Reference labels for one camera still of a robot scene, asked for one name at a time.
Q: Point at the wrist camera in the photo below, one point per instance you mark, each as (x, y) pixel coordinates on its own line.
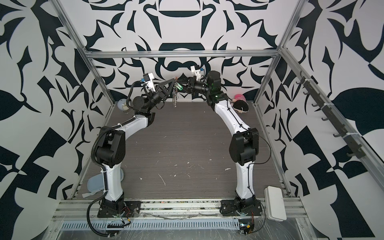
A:
(148, 81)
(197, 71)

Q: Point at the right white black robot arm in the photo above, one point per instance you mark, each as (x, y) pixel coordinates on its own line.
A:
(244, 145)

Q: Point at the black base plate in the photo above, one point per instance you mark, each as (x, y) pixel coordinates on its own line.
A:
(238, 207)
(126, 209)

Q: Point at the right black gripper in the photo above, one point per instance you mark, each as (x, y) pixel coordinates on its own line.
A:
(192, 87)

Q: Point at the light blue pad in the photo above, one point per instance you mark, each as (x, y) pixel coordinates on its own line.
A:
(96, 183)

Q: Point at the white box device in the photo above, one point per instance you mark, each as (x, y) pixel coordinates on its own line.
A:
(275, 204)

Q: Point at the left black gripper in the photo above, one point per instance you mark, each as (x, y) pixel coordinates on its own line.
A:
(159, 93)

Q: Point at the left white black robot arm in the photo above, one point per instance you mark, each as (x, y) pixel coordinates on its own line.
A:
(109, 148)

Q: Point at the aluminium frame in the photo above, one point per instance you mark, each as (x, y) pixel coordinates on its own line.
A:
(372, 162)

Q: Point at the wall hook rail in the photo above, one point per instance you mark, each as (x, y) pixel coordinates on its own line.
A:
(334, 116)

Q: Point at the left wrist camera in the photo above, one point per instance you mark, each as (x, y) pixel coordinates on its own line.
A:
(148, 81)

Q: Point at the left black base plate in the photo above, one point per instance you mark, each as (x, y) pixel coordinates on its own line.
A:
(126, 209)

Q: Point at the pink black-haired doll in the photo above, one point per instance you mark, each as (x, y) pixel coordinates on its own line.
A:
(239, 103)

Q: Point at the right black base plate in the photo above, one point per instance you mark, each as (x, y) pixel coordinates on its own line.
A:
(238, 207)

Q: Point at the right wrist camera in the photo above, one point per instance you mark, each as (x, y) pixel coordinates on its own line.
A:
(197, 71)

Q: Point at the white ventilated cable duct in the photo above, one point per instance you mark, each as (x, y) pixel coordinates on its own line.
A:
(186, 224)

